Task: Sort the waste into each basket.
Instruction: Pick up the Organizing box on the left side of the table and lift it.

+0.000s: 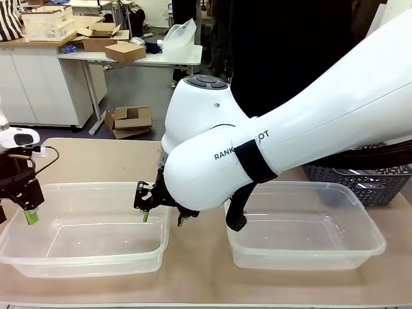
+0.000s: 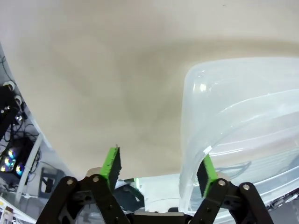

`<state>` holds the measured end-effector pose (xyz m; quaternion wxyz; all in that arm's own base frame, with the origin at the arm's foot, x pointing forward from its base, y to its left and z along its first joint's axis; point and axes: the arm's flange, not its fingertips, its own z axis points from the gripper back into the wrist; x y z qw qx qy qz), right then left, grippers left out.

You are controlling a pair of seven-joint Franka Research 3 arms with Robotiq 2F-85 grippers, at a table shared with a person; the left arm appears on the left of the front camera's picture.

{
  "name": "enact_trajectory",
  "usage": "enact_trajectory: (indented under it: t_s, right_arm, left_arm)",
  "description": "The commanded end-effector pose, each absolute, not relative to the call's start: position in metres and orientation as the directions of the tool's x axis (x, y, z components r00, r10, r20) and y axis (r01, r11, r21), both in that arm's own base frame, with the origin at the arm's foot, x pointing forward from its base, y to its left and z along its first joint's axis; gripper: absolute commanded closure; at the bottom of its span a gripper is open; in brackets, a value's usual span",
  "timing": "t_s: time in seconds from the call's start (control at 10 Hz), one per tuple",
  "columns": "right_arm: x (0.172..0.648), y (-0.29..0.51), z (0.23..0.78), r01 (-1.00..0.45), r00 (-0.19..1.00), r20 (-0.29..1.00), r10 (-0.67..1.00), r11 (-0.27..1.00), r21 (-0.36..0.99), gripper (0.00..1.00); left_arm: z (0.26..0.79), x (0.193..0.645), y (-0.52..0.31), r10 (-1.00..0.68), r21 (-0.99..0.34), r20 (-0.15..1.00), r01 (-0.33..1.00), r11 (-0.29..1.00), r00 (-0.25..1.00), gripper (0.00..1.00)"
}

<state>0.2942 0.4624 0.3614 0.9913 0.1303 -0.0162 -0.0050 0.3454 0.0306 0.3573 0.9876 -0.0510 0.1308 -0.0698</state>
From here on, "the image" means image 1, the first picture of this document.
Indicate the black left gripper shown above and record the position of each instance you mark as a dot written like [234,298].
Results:
[22,186]

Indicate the white cabinet with wooden top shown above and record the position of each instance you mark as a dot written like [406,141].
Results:
[38,83]

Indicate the dark blue cap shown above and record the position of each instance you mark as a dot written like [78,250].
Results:
[153,49]

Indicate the closed cardboard box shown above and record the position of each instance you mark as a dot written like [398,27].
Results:
[125,53]

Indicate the clear plastic bin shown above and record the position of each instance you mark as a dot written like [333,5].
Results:
[305,244]
[96,251]

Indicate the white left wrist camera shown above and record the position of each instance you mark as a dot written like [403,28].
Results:
[19,138]

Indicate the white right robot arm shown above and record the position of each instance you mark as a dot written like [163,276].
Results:
[322,96]

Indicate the cream plastic crate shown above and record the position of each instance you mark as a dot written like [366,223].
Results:
[48,24]

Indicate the background person's legs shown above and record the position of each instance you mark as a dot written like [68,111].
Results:
[178,77]

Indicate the dark woven plastic basket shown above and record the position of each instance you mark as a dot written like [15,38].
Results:
[370,193]

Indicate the open cardboard box on floor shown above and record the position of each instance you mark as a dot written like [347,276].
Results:
[130,122]

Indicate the person in black clothes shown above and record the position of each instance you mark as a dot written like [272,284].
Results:
[273,48]

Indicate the clear white plastic bag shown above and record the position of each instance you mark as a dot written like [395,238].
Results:
[180,33]

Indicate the white desk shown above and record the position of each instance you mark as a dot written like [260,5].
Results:
[174,56]

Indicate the blue packet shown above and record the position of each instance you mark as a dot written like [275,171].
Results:
[68,48]

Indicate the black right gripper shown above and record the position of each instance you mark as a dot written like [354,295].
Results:
[162,196]

